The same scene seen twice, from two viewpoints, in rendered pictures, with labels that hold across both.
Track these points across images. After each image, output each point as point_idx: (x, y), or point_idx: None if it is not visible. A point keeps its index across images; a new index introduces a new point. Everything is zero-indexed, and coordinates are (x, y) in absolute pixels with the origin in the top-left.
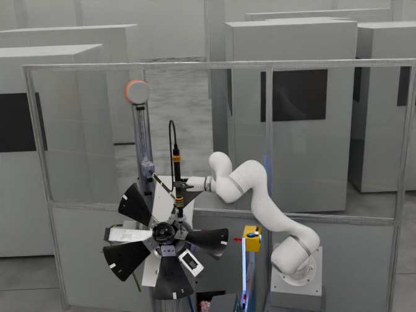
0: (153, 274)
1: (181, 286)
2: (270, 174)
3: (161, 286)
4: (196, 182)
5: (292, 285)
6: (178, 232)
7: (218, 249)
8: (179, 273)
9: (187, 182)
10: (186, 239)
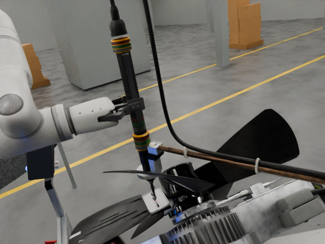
0: None
1: (143, 222)
2: None
3: None
4: (85, 102)
5: None
6: (164, 200)
7: (81, 224)
8: (150, 219)
9: (104, 97)
10: (138, 195)
